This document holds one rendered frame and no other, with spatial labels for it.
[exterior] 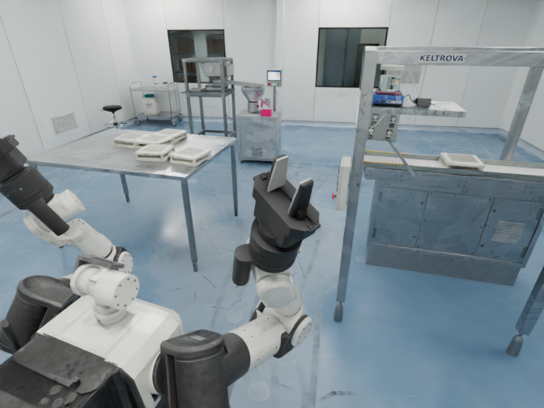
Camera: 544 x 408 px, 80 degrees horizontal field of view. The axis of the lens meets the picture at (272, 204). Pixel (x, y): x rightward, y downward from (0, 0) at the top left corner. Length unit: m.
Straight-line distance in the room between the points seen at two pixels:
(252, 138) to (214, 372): 4.66
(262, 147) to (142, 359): 4.63
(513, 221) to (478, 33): 5.58
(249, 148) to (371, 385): 3.87
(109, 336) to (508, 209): 2.71
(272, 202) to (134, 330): 0.40
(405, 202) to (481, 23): 5.77
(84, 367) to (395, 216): 2.46
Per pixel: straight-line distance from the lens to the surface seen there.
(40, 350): 0.77
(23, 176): 0.92
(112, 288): 0.67
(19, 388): 0.74
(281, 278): 0.60
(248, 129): 5.12
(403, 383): 2.30
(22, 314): 0.91
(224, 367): 0.66
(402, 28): 7.75
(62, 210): 0.95
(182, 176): 2.48
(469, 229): 2.95
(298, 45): 7.68
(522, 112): 2.97
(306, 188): 0.42
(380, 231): 2.88
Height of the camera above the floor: 1.80
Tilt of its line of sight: 27 degrees down
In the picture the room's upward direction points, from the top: straight up
